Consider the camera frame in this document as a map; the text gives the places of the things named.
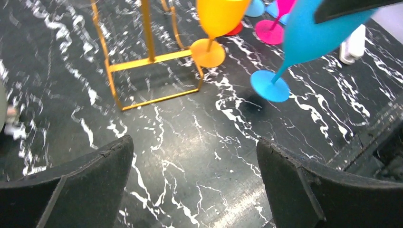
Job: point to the magenta wine glass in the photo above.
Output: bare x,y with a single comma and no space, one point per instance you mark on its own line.
271,32

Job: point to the light blue wine glass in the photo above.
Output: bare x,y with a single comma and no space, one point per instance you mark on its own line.
255,9
305,40

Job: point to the cream orange yellow cylinder box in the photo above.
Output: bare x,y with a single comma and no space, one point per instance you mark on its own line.
3,105

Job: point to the blue flat sheet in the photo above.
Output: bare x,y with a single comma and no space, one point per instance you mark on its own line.
272,9

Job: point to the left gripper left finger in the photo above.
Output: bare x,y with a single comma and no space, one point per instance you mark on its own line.
83,193

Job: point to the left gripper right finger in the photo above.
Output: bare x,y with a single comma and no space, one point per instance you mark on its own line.
304,193

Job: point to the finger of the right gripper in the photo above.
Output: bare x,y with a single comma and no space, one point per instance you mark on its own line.
332,9

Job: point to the gold wire wine glass rack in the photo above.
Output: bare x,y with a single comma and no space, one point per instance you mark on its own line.
152,57

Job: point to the yellow wine glass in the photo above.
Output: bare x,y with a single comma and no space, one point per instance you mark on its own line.
216,18

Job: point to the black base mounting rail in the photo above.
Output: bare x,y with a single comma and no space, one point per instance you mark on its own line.
377,150

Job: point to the red wine glass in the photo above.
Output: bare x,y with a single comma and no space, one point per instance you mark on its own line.
236,30

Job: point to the small white rectangular device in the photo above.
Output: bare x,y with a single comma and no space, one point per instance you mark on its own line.
353,47

